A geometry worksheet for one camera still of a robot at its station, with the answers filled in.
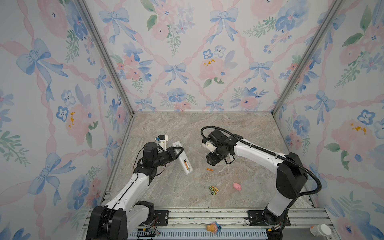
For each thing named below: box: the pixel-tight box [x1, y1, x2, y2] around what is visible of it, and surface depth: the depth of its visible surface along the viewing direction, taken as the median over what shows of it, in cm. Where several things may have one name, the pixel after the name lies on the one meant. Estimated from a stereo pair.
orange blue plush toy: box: [206, 221, 222, 235], surface depth 71 cm
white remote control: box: [172, 140, 194, 176], surface depth 79 cm
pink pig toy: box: [233, 182, 242, 191], surface depth 84 cm
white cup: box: [309, 224, 332, 237], surface depth 67 cm
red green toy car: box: [208, 185, 219, 195], surface depth 83 cm
